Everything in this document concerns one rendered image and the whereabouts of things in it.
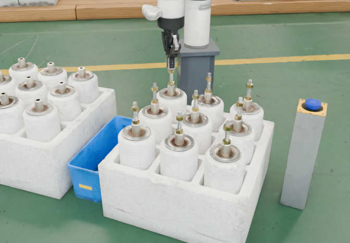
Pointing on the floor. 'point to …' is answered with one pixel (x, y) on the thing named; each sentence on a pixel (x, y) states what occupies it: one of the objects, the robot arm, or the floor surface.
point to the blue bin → (95, 159)
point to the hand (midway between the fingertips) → (171, 62)
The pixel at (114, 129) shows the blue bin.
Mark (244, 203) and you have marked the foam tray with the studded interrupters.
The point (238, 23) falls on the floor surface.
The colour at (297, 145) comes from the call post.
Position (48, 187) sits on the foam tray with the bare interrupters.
